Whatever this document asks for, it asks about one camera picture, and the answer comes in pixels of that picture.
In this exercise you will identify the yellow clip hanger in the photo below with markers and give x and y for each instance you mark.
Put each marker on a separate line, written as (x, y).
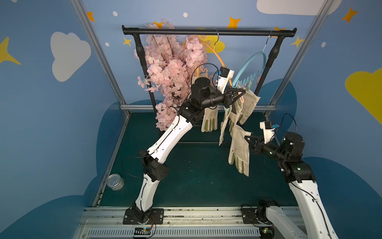
(213, 45)

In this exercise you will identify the light blue clip hanger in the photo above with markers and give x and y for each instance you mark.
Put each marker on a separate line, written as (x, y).
(247, 75)

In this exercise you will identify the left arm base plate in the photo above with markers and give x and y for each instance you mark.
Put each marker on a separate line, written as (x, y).
(153, 216)

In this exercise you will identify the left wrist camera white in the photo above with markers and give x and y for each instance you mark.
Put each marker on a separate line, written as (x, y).
(224, 76)

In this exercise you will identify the silver metal can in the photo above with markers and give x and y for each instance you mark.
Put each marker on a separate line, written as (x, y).
(115, 182)

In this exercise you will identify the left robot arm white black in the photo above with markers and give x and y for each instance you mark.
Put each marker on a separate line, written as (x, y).
(203, 95)

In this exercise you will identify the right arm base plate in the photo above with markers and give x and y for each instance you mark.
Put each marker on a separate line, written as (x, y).
(251, 215)

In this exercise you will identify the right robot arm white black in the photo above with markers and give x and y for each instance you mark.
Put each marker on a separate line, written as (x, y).
(302, 182)

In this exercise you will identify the cream glove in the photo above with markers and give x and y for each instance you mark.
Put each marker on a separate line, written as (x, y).
(242, 109)
(210, 119)
(227, 112)
(239, 154)

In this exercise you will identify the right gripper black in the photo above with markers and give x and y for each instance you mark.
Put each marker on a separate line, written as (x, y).
(258, 146)

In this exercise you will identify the black clothes rack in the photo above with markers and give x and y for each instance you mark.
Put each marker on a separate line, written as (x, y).
(281, 35)

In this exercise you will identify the pink cherry blossom branch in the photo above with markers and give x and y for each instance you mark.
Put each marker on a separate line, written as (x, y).
(171, 65)

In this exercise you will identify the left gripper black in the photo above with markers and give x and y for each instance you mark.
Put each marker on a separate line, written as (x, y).
(228, 97)

